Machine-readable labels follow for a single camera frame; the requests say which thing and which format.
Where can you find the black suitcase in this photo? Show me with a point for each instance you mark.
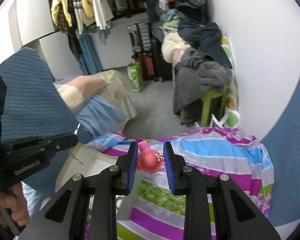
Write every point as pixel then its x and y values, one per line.
pixel 146 49

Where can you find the blue quilted pillow right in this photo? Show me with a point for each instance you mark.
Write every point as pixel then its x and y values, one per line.
pixel 283 145

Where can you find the hanging clothes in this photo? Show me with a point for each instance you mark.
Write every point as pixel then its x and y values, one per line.
pixel 80 18

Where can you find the pink hat hair clip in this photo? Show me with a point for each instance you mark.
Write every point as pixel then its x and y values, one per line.
pixel 149 161

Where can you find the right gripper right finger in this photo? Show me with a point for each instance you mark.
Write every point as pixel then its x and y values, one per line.
pixel 236 216

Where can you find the grey blanket on stool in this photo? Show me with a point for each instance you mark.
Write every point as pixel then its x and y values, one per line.
pixel 194 76

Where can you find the blue quilted pillow left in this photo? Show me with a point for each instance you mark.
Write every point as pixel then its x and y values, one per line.
pixel 34 108

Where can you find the green cardboard box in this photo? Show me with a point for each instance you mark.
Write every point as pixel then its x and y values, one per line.
pixel 89 162

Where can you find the pile of clothes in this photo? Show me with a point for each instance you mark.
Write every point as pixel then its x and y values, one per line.
pixel 184 25

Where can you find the person's left hand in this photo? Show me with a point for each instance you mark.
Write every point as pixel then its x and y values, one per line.
pixel 16 202

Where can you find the white wardrobe cabinet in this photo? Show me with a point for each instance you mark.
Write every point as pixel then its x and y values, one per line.
pixel 31 26

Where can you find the striped floral cushion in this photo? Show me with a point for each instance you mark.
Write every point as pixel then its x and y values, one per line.
pixel 157 213

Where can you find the green plastic stool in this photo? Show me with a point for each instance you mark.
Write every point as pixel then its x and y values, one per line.
pixel 202 107

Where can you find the green shopping bag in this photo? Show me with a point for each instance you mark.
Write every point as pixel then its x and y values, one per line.
pixel 135 77

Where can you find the blue quilted pillow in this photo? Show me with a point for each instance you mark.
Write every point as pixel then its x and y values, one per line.
pixel 34 108
pixel 283 145

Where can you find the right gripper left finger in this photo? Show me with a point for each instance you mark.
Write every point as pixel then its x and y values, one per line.
pixel 65 215

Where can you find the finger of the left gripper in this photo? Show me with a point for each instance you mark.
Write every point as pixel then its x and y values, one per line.
pixel 56 143

